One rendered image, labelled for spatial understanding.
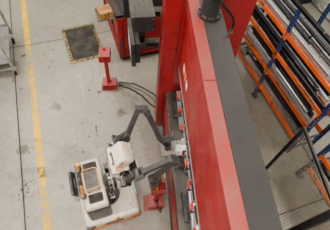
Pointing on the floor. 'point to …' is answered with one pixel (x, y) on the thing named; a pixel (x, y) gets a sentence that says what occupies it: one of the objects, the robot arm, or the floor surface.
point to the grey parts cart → (5, 53)
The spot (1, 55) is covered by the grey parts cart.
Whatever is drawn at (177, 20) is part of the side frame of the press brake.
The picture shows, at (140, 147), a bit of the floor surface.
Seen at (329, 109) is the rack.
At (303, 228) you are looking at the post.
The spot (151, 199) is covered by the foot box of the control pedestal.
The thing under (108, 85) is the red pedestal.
